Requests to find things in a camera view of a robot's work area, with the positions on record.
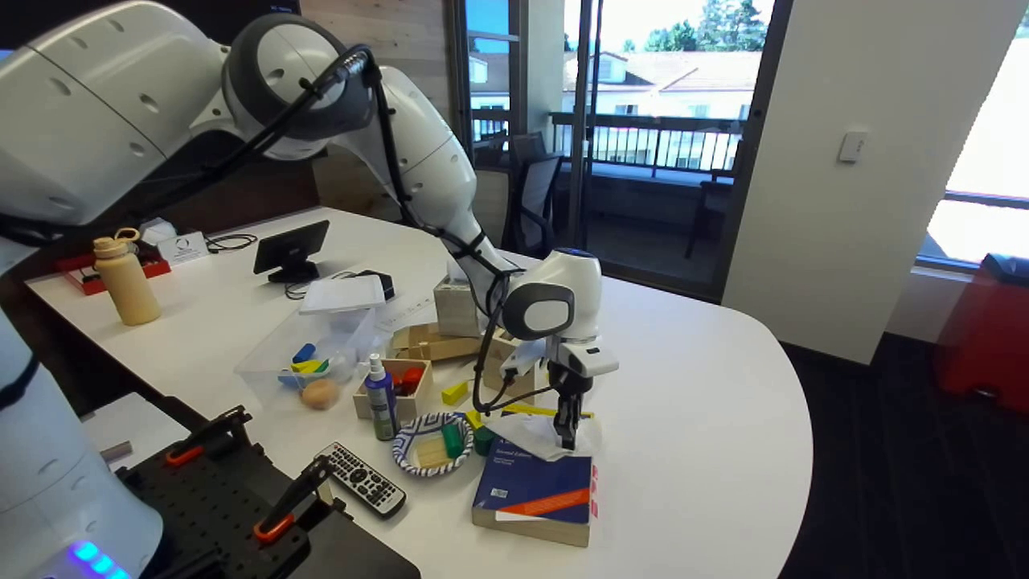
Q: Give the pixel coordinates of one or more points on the blue book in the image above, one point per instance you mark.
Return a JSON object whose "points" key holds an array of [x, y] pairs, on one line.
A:
{"points": [[533, 497]]}

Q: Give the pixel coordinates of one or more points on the white wipe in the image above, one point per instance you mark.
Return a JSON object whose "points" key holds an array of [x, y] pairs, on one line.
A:
{"points": [[538, 434]]}

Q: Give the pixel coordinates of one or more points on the black remote control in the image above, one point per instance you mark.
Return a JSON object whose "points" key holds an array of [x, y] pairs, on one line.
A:
{"points": [[365, 483]]}

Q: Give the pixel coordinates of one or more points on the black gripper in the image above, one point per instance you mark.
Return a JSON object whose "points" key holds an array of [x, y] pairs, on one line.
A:
{"points": [[570, 387]]}

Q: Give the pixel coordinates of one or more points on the red orange toy block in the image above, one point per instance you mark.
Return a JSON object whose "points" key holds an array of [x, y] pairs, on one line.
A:
{"points": [[406, 379]]}

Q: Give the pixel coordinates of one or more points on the black clamp orange tips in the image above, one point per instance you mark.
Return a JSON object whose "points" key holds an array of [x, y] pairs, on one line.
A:
{"points": [[228, 425]]}

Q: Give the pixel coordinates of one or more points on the clear plastic bin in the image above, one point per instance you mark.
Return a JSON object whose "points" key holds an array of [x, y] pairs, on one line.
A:
{"points": [[314, 344]]}

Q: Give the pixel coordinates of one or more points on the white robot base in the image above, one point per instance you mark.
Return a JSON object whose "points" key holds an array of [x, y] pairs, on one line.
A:
{"points": [[62, 508]]}

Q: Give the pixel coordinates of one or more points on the wooden open box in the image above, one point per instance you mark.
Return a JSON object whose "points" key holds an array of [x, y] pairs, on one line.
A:
{"points": [[430, 341]]}

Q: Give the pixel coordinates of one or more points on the small wooden tray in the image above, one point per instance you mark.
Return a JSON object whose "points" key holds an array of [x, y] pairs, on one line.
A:
{"points": [[393, 387]]}

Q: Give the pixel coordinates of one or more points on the black office chair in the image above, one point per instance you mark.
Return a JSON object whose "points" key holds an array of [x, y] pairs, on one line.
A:
{"points": [[528, 218]]}

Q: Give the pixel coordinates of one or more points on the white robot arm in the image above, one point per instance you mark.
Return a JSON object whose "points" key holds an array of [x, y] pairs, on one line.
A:
{"points": [[102, 99]]}

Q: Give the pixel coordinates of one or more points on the tan water bottle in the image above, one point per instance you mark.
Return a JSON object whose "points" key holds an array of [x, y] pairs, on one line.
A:
{"points": [[122, 276]]}

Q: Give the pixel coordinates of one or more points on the patterned plate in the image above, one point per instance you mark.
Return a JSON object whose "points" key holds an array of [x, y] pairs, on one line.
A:
{"points": [[432, 446]]}

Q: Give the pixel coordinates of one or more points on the red bin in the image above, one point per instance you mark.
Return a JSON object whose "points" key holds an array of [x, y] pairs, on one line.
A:
{"points": [[986, 341]]}

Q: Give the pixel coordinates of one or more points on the wooden shape sorter cube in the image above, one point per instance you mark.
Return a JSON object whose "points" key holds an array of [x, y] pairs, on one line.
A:
{"points": [[507, 376]]}

